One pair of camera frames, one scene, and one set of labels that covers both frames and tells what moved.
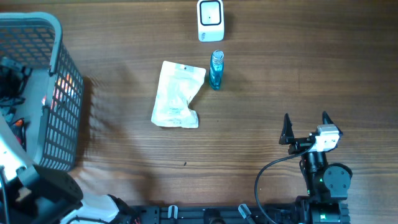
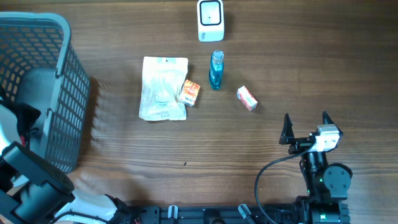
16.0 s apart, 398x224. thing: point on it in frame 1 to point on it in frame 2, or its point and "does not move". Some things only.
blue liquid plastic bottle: (216, 69) does not move
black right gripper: (300, 144) does not move
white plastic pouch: (178, 84) to (162, 79)
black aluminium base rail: (213, 214) does not move
